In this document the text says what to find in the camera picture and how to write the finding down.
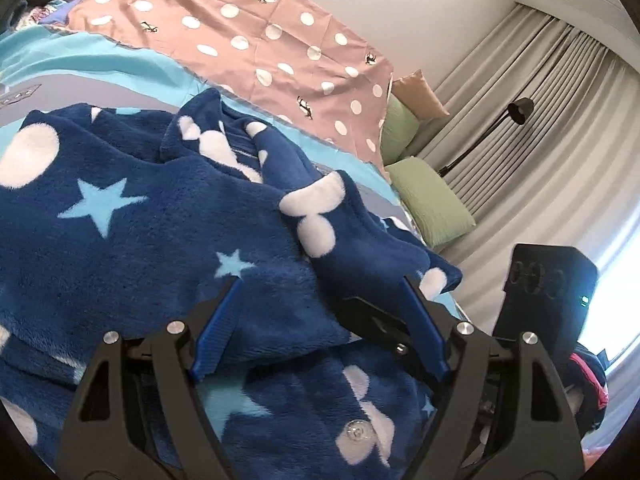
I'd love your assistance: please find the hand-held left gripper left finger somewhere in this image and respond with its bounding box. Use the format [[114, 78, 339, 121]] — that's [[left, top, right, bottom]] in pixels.
[[55, 276, 246, 480]]

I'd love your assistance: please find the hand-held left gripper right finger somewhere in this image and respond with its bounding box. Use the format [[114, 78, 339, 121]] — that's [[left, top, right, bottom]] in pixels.
[[398, 274, 586, 480]]

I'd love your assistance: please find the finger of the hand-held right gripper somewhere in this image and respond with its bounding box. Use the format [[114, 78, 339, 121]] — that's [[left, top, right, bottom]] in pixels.
[[339, 296, 426, 378]]

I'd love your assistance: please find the blue fleece star-print garment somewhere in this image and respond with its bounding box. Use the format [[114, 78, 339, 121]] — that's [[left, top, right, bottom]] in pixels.
[[0, 87, 463, 467]]

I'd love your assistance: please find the green pillow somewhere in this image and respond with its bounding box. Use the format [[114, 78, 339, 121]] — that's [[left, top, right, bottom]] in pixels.
[[386, 157, 477, 248], [380, 94, 420, 163]]

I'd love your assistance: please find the black floor lamp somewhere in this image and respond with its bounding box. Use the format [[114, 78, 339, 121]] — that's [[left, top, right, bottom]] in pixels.
[[439, 97, 535, 177]]

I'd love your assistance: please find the beige pillow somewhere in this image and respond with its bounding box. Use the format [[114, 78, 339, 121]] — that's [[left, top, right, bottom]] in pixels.
[[391, 70, 450, 120]]

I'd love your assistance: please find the pink polka dot cloth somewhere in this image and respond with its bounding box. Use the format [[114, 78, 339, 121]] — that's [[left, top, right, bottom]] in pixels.
[[40, 0, 396, 177]]

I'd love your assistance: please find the lavender sheet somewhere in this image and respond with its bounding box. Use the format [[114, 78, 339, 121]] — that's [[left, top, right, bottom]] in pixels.
[[39, 0, 126, 27]]

